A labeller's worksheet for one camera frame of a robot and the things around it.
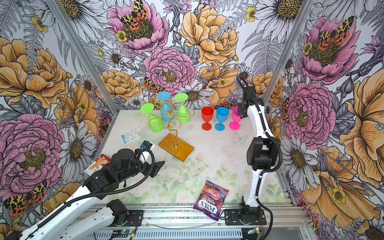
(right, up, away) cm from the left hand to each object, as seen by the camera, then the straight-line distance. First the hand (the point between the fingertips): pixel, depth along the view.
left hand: (155, 161), depth 73 cm
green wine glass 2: (+13, +23, +12) cm, 29 cm away
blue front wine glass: (+37, +25, +26) cm, 51 cm away
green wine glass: (-3, +18, +12) cm, 22 cm away
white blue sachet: (-26, +9, +32) cm, 42 cm away
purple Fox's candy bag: (+28, -21, +5) cm, 35 cm away
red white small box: (-36, -4, +16) cm, 40 cm away
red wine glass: (+27, +24, +27) cm, 45 cm away
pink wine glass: (+47, +17, +35) cm, 61 cm away
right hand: (+49, +24, +20) cm, 59 cm away
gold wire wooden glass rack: (+2, +5, +28) cm, 28 cm away
